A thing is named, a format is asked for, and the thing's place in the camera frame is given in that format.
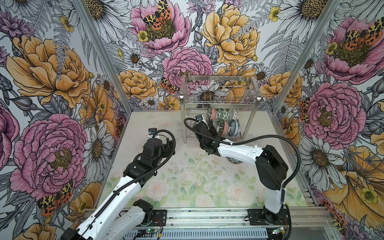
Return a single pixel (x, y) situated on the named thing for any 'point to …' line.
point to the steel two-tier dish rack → (198, 93)
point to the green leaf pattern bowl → (222, 113)
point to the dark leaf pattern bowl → (223, 127)
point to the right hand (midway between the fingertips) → (209, 128)
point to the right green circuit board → (278, 230)
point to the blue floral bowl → (234, 128)
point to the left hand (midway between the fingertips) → (163, 147)
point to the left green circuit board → (151, 230)
